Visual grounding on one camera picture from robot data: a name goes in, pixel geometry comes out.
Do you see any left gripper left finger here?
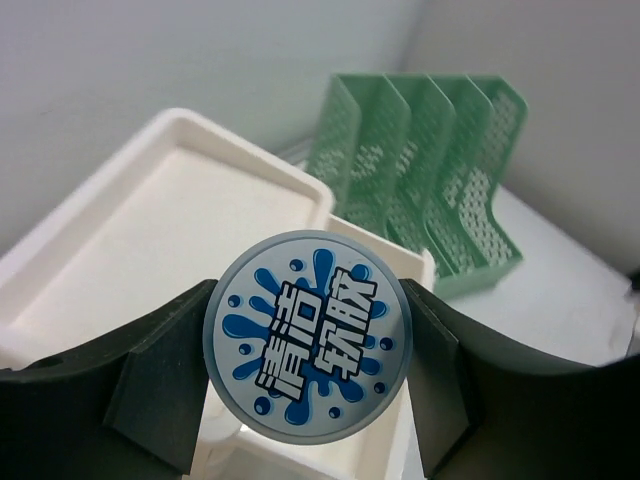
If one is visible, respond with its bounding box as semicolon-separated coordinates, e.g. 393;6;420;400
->
1;280;216;479

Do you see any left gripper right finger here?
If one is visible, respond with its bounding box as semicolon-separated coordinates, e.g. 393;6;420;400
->
401;279;639;479

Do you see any blue cleaning gel jar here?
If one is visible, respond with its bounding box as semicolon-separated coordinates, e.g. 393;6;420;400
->
203;229;414;444

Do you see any white drawer cabinet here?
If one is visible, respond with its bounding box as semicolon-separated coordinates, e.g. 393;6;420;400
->
1;109;334;369

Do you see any green file rack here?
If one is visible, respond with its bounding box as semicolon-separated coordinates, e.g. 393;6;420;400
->
306;73;528;299

